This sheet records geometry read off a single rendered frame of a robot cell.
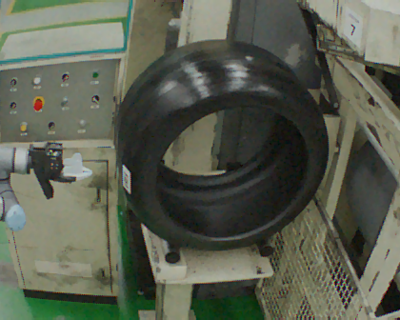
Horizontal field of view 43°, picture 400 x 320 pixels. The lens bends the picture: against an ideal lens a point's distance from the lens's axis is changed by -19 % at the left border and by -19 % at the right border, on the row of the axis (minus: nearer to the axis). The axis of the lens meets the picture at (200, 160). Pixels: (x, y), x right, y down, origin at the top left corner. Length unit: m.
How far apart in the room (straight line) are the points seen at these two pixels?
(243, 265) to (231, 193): 0.24
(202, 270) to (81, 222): 0.71
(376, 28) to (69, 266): 1.81
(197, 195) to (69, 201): 0.61
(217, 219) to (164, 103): 0.53
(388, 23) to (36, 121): 1.43
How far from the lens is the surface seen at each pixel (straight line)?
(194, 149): 1.91
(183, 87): 1.41
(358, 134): 2.34
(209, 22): 1.72
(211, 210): 1.86
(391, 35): 1.22
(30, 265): 2.53
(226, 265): 1.82
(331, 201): 2.15
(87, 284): 2.59
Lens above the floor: 2.01
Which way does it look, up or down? 32 degrees down
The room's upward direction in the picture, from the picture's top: 7 degrees clockwise
